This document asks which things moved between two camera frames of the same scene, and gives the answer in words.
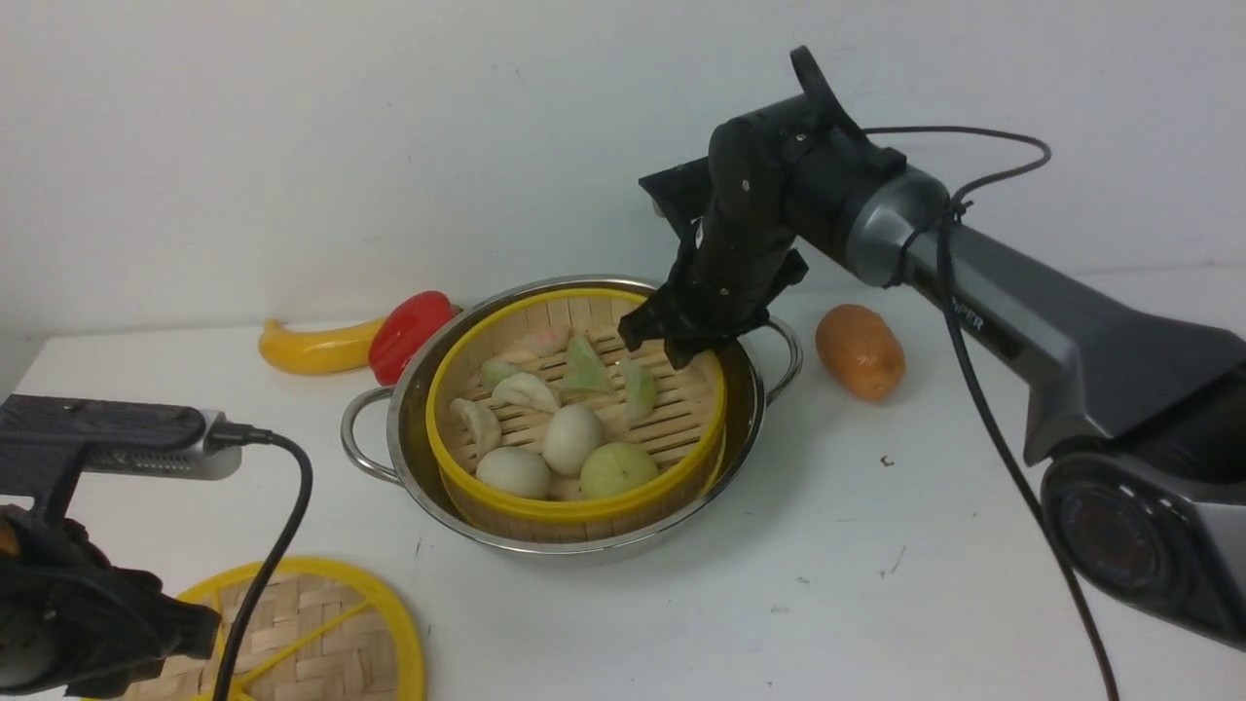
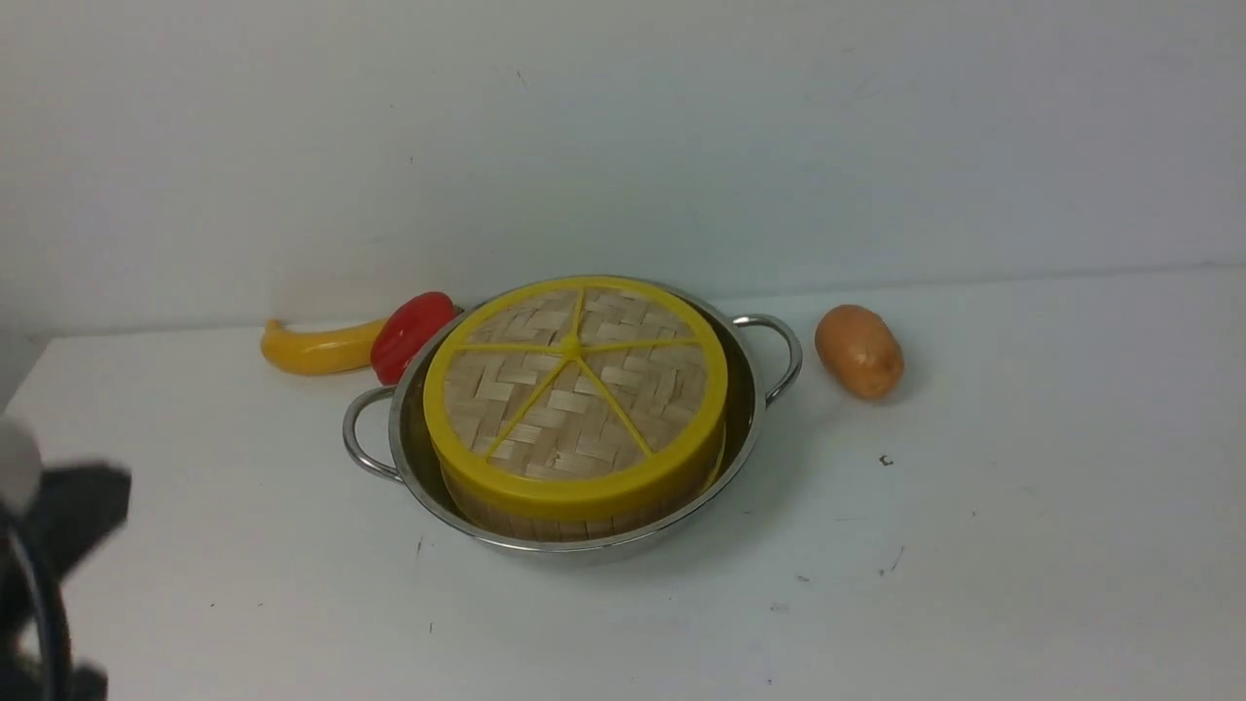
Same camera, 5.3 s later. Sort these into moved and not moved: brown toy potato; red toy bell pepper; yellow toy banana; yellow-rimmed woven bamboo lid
Moved: yellow-rimmed woven bamboo lid
Not moved: brown toy potato; red toy bell pepper; yellow toy banana
